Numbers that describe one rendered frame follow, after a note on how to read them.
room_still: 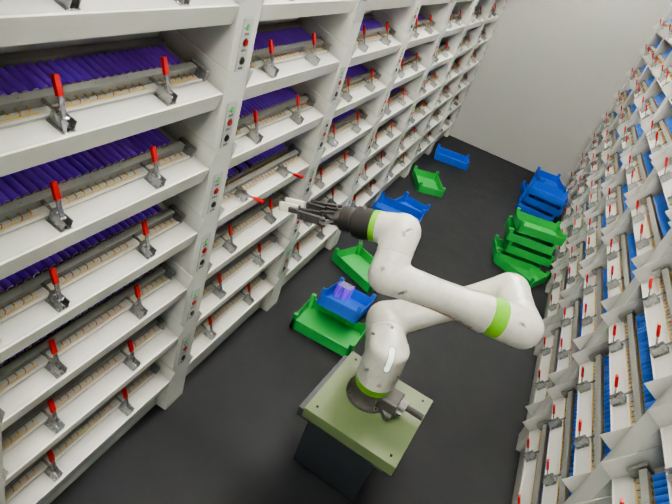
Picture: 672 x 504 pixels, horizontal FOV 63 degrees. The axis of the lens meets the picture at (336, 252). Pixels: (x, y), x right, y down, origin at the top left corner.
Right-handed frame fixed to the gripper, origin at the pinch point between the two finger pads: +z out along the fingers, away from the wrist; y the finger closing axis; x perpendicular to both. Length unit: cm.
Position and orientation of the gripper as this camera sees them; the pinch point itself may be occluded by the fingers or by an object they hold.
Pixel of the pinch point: (292, 206)
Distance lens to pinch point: 165.8
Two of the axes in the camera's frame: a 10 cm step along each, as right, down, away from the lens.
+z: -9.1, -2.4, 3.3
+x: 0.6, -8.8, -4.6
